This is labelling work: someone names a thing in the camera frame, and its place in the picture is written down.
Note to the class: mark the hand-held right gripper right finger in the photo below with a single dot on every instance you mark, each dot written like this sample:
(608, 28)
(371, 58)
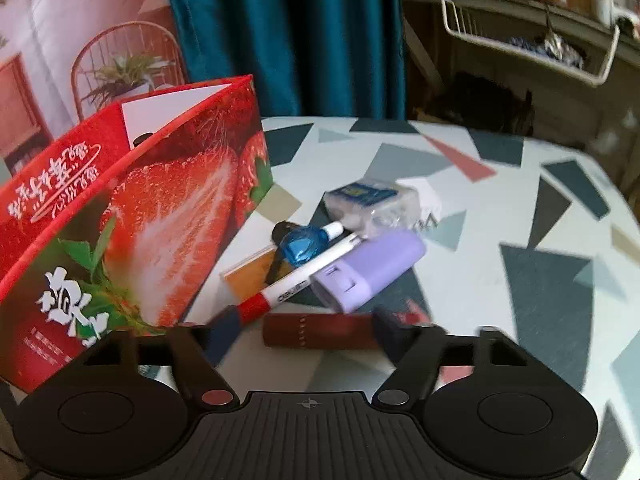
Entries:
(387, 332)

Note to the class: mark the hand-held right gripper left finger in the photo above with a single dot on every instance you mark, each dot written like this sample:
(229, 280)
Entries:
(222, 337)

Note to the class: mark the dark red pen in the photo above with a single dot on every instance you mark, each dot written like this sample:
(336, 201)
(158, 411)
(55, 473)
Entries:
(320, 332)

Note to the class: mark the lavender cylindrical bottle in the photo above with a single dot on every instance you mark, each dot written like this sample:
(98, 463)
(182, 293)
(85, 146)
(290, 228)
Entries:
(370, 265)

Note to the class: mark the white marker with red cap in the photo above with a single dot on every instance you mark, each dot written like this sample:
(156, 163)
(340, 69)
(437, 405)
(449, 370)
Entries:
(300, 280)

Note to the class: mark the clear plastic box blue label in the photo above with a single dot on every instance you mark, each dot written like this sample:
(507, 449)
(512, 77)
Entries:
(370, 205)

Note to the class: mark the red strawberry print cardboard box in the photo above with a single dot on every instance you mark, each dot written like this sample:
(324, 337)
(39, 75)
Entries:
(175, 210)

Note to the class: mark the orange flat box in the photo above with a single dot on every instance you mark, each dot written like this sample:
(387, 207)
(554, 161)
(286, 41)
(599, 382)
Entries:
(247, 272)

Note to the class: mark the teal curtain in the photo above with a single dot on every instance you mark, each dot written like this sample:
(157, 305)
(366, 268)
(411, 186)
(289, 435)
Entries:
(300, 35)

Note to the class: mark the blue patterned cloth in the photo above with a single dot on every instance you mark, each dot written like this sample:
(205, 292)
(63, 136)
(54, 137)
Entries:
(550, 50)

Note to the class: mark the grey shelf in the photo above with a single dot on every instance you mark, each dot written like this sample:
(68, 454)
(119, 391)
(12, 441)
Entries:
(500, 6)

